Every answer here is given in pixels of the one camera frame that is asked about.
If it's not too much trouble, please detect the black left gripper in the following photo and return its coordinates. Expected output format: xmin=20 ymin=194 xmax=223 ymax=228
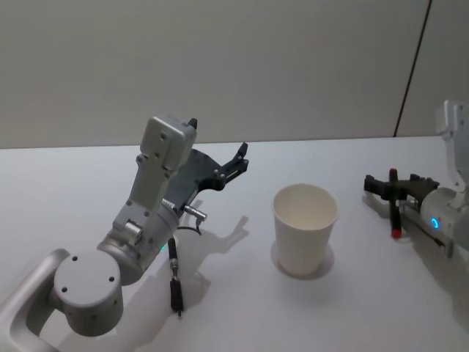
xmin=169 ymin=117 xmax=251 ymax=214

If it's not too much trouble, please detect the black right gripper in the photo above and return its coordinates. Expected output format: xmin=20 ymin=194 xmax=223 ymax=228
xmin=363 ymin=172 xmax=441 ymax=213

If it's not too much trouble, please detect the black marker with red ends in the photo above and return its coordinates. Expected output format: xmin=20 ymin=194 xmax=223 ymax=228
xmin=388 ymin=168 xmax=402 ymax=240

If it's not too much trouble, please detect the white paper cup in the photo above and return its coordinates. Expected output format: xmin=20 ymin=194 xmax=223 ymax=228
xmin=271 ymin=183 xmax=339 ymax=277

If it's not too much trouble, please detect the white table cloth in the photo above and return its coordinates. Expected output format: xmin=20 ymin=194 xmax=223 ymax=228
xmin=0 ymin=134 xmax=469 ymax=352

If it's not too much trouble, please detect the black cable with silver plug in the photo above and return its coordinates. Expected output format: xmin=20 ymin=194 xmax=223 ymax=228
xmin=167 ymin=205 xmax=209 ymax=321

